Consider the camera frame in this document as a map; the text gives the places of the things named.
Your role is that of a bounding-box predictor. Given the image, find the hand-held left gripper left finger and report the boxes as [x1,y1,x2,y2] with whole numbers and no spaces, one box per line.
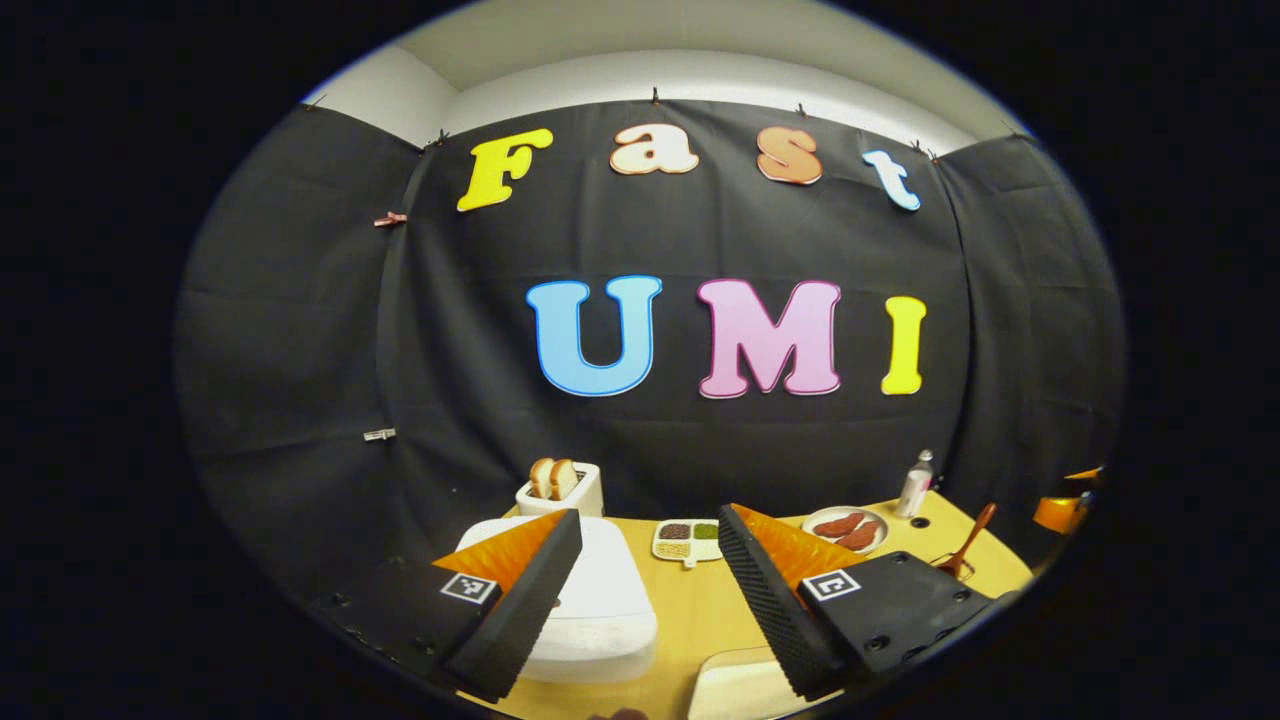
[310,508,584,703]

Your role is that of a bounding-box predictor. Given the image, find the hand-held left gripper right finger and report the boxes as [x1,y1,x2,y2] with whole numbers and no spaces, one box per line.
[717,503,996,701]

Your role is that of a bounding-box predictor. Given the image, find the white rice cooker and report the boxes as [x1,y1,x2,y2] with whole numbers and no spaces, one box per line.
[455,515,660,686]

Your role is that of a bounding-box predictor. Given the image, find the brown wooden spoon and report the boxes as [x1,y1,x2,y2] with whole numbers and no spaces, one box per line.
[935,502,999,581]

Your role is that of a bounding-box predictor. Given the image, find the clear tray of rice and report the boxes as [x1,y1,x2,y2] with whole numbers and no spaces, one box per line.
[688,647,801,720]

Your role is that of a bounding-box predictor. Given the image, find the white divided dish of beans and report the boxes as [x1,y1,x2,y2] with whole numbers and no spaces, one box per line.
[652,518,723,569]

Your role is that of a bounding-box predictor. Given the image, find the white toaster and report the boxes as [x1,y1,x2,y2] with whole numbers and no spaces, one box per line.
[515,462,605,519]

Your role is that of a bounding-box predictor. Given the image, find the white round plate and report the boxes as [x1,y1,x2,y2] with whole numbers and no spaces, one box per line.
[801,506,890,557]

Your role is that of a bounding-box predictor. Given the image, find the clear bottle with pink label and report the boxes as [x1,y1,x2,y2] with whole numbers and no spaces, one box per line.
[895,449,936,520]

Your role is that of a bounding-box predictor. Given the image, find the black backdrop cloth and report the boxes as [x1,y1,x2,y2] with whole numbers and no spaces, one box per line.
[175,100,1129,601]

